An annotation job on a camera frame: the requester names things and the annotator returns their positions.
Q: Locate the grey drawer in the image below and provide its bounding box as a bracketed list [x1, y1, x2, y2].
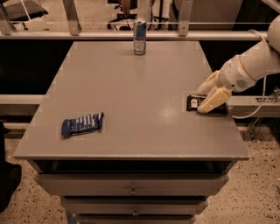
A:
[35, 174, 228, 196]
[62, 198, 208, 215]
[78, 214, 195, 224]

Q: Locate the dark bag at left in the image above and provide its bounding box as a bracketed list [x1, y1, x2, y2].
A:
[0, 122, 22, 213]

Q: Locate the top grey drawer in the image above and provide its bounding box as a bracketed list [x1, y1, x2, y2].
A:
[35, 174, 228, 196]

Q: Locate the bottom grey drawer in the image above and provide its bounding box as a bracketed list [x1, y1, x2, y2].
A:
[78, 214, 195, 224]

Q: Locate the metal railing beam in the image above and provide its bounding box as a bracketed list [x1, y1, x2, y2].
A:
[0, 31, 268, 41]

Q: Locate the grey drawer cabinet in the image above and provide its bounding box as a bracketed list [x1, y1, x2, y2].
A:
[13, 40, 251, 224]

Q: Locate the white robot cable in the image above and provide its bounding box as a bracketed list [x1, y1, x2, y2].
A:
[231, 29, 271, 120]

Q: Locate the blue silver energy drink can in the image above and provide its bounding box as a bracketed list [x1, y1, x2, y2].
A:
[133, 18, 146, 55]

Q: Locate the black rxbar chocolate wrapper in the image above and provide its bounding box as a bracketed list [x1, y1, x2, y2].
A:
[186, 95, 228, 115]

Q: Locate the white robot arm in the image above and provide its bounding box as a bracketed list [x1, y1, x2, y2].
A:
[197, 16, 280, 113]

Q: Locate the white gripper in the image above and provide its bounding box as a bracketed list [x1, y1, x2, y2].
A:
[197, 55, 256, 113]

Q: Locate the black office chair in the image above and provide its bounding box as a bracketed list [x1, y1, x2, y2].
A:
[107, 0, 137, 30]

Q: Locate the blue rxbar blueberry wrapper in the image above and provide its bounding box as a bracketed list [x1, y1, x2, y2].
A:
[61, 112, 104, 137]

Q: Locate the middle grey drawer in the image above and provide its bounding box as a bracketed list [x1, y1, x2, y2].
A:
[62, 198, 208, 215]

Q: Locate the black chair at top left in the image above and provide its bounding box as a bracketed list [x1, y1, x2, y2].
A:
[0, 0, 48, 30]

